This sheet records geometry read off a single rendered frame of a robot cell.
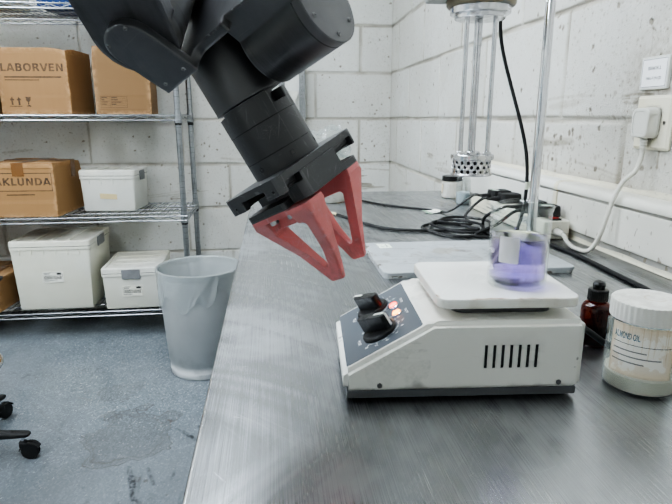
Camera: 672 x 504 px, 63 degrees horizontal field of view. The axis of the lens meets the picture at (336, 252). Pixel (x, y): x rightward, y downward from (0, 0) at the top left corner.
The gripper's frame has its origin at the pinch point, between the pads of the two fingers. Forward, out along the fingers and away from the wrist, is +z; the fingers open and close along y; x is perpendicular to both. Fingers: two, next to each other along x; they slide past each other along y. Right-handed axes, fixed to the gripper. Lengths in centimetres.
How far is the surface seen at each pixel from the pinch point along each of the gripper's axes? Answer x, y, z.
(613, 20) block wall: -8, 83, 1
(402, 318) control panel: -0.8, 1.6, 7.4
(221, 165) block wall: 191, 154, -12
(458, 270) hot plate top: -2.8, 9.9, 8.0
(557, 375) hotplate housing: -10.2, 4.3, 16.9
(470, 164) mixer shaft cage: 9.6, 44.8, 7.3
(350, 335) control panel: 4.6, 0.3, 7.4
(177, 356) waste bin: 163, 62, 41
